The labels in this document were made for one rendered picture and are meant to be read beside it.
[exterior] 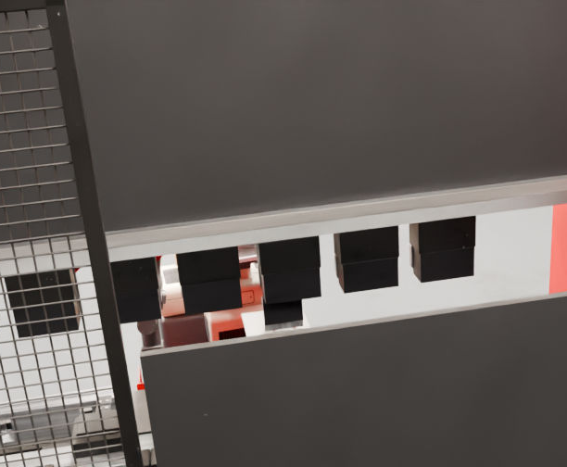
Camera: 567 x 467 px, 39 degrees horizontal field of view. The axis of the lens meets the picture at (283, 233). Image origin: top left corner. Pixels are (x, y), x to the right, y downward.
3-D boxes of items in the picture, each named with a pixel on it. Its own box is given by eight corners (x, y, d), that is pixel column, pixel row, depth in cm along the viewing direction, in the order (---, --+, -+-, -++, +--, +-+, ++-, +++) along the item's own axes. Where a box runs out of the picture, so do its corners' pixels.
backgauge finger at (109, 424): (130, 389, 202) (127, 372, 200) (128, 450, 178) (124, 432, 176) (81, 397, 201) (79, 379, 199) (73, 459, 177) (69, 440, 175)
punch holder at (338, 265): (391, 272, 211) (389, 214, 205) (400, 285, 203) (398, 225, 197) (335, 280, 209) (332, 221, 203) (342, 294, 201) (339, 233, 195)
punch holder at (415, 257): (463, 263, 213) (463, 205, 207) (475, 275, 205) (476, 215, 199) (409, 271, 211) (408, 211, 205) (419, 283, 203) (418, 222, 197)
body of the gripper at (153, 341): (141, 356, 238) (138, 332, 238) (143, 347, 248) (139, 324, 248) (163, 352, 239) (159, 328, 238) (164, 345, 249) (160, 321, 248)
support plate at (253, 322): (301, 308, 236) (301, 305, 236) (319, 350, 212) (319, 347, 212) (241, 316, 234) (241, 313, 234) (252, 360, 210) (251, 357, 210)
